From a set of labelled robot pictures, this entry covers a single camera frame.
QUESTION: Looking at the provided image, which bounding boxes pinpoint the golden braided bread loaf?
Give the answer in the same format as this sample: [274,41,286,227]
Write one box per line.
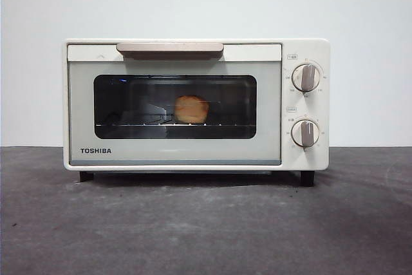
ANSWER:
[174,95,211,124]

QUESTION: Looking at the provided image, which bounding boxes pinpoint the glass oven door with handle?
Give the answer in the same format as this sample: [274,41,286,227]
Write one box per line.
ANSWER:
[67,42,283,166]

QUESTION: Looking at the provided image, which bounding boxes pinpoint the oven knob with narrow dial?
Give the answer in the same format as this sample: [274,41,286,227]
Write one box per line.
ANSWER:
[290,119,321,147]

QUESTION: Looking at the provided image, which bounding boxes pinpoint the oven knob with wide dial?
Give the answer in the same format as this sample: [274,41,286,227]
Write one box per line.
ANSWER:
[291,64,322,92]

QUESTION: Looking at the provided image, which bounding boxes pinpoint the cream Toshiba toaster oven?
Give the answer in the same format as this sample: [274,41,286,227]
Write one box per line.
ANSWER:
[62,37,332,187]

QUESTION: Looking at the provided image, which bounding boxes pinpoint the metal wire oven rack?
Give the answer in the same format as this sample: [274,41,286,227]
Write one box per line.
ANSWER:
[95,112,257,128]

